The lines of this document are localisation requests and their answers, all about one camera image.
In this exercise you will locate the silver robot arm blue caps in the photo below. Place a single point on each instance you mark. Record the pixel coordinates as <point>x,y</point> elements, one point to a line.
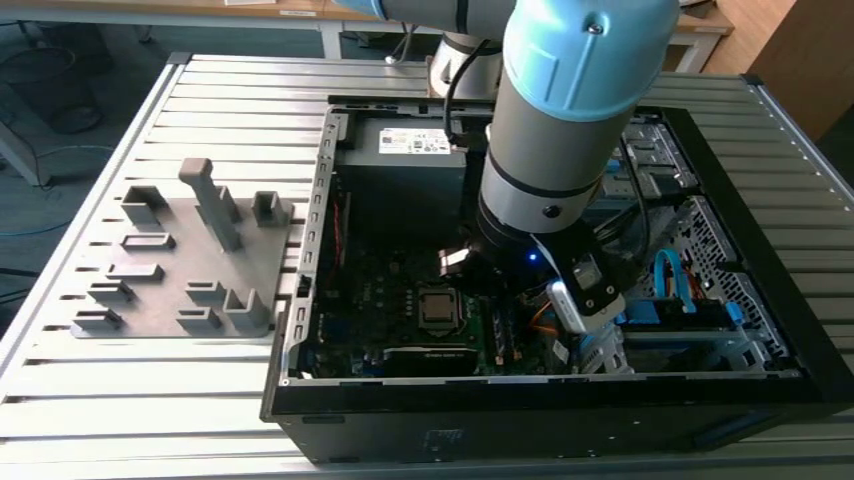
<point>567,125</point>

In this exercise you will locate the silver CPU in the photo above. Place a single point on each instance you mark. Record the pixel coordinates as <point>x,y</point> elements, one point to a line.
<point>441,306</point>

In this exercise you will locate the dark motherboard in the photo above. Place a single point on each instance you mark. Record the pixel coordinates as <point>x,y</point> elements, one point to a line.
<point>374,300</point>

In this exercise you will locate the black graphics card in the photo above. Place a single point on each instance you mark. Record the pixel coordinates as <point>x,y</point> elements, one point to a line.
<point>430,361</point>

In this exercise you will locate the grey power supply unit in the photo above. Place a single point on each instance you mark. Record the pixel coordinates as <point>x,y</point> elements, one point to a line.
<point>401,190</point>

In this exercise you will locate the blue disk carrier with disk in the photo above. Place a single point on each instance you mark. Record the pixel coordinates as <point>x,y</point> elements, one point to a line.
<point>661,315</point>

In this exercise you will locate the black PC case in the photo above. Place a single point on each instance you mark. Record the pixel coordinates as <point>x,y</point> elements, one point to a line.
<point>534,425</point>

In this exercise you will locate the grey metal disk bay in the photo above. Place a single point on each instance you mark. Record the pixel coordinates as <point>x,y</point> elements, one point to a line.
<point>734,345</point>
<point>657,150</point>

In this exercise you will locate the grey parts rack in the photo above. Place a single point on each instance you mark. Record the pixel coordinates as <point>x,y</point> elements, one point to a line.
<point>187,260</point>

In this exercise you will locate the brown wooden cabinet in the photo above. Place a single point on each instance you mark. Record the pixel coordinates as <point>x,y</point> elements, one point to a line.
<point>801,60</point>

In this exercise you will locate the black camera bracket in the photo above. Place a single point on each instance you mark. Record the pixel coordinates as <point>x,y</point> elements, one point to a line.
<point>581,265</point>

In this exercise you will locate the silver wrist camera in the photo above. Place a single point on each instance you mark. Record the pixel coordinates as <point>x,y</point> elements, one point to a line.
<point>567,310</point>

